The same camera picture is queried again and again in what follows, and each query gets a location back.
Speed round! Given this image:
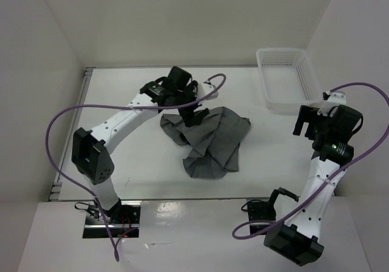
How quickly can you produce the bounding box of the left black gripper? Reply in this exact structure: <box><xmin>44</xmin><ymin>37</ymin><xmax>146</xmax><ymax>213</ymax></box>
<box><xmin>173</xmin><ymin>81</ymin><xmax>209</xmax><ymax>127</ymax></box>

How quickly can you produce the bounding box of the grey pleated skirt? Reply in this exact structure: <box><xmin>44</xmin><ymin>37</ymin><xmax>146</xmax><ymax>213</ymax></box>
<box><xmin>160</xmin><ymin>107</ymin><xmax>251</xmax><ymax>180</ymax></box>

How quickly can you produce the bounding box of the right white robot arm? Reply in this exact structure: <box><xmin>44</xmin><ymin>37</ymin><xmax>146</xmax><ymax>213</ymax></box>
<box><xmin>264</xmin><ymin>105</ymin><xmax>363</xmax><ymax>267</ymax></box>

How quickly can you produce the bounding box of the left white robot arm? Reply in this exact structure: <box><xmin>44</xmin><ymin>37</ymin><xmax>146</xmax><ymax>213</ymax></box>
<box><xmin>72</xmin><ymin>66</ymin><xmax>214</xmax><ymax>223</ymax></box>

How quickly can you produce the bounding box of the white perforated plastic basket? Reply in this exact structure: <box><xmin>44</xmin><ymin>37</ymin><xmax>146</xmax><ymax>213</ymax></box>
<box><xmin>256</xmin><ymin>47</ymin><xmax>322</xmax><ymax>113</ymax></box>

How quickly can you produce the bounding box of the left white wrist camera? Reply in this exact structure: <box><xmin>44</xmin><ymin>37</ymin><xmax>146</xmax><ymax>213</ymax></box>
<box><xmin>196</xmin><ymin>81</ymin><xmax>218</xmax><ymax>101</ymax></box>

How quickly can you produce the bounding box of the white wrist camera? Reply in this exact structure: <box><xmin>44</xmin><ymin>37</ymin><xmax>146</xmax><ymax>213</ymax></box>
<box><xmin>196</xmin><ymin>81</ymin><xmax>218</xmax><ymax>101</ymax></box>
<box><xmin>316</xmin><ymin>91</ymin><xmax>346</xmax><ymax>117</ymax></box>

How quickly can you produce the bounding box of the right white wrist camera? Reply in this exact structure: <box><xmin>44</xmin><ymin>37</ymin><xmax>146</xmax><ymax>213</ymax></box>
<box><xmin>316</xmin><ymin>91</ymin><xmax>346</xmax><ymax>117</ymax></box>

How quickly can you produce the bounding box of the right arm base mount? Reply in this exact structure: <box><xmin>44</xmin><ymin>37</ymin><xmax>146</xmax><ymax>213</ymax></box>
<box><xmin>241</xmin><ymin>199</ymin><xmax>282</xmax><ymax>234</ymax></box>

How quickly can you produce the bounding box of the aluminium table edge rail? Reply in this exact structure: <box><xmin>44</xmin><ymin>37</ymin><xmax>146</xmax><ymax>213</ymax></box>
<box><xmin>48</xmin><ymin>66</ymin><xmax>95</xmax><ymax>202</ymax></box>

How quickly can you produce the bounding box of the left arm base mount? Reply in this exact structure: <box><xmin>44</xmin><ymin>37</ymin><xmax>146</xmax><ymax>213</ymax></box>
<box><xmin>74</xmin><ymin>200</ymin><xmax>141</xmax><ymax>239</ymax></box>

